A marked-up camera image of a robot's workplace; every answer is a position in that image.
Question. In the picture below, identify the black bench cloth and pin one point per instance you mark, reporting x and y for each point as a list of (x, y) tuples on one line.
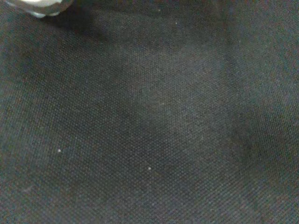
[(151, 116)]

